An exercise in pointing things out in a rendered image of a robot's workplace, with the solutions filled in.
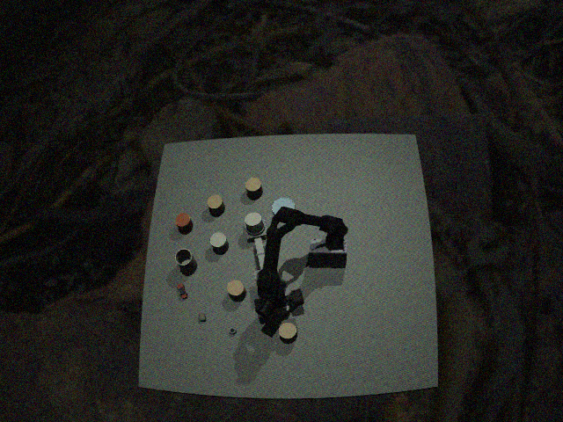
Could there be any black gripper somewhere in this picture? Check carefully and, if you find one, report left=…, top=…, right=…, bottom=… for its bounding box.
left=254, top=289, right=304, bottom=309

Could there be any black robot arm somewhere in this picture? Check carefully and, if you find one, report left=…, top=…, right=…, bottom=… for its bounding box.
left=255, top=207, right=347, bottom=319

